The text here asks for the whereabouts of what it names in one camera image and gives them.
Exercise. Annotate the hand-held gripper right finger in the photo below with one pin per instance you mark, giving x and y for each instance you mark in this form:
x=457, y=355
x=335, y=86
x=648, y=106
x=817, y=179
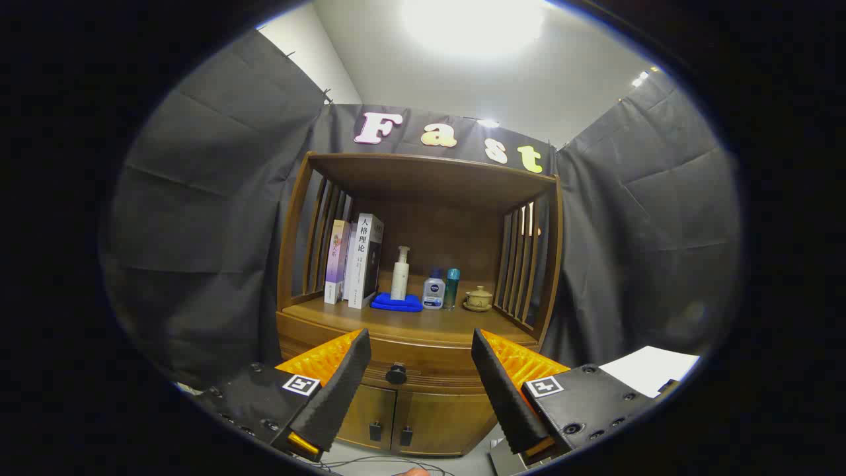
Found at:
x=505, y=396

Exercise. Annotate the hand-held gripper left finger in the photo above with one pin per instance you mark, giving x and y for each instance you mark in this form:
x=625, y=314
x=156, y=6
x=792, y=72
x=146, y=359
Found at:
x=337, y=403

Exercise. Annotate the black drawer knob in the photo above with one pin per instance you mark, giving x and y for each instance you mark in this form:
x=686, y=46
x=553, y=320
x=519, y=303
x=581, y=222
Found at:
x=396, y=373

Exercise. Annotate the wooden drawer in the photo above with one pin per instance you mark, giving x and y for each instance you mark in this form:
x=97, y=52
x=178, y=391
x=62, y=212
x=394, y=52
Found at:
x=423, y=357

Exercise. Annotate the wooden cabinet door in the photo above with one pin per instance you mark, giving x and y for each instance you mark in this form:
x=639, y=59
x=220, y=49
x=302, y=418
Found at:
x=363, y=410
x=449, y=416

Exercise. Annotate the brown wooden cabinet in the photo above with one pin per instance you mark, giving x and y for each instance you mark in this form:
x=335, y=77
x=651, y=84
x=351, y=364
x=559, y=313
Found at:
x=429, y=178

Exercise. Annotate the grey plastic case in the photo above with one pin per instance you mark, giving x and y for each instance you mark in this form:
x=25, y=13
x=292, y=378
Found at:
x=505, y=459

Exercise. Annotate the beige saucer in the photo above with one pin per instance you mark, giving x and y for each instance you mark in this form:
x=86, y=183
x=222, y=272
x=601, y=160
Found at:
x=476, y=308

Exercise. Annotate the beige lidded tea cup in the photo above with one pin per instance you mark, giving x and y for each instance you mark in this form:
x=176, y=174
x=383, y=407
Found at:
x=479, y=297

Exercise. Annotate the blue folded cloth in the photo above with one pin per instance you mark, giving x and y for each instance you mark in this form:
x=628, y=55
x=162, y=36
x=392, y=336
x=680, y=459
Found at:
x=396, y=304

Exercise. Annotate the teal bottle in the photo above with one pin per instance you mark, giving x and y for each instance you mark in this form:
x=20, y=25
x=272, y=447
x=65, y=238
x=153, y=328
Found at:
x=451, y=287

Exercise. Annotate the white bottle with blue cap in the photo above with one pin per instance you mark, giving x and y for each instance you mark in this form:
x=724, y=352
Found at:
x=433, y=294

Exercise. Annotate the white pump bottle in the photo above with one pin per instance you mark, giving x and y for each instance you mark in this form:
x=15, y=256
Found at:
x=400, y=281

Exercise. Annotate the purple book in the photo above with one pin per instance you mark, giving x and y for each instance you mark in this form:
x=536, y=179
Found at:
x=336, y=264

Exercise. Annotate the thin white book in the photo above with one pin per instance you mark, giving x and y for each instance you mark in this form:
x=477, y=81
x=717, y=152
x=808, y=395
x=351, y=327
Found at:
x=348, y=264

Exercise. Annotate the thick white and black book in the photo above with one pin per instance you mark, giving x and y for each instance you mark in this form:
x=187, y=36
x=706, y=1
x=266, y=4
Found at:
x=362, y=258

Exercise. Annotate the white sheet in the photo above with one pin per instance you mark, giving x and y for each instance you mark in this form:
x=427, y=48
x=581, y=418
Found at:
x=651, y=370

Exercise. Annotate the black backdrop cloth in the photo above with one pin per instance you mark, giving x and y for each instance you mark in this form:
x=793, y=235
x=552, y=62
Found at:
x=198, y=231

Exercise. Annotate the small ceiling light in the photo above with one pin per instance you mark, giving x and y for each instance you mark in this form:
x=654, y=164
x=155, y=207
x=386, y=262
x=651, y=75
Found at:
x=640, y=79

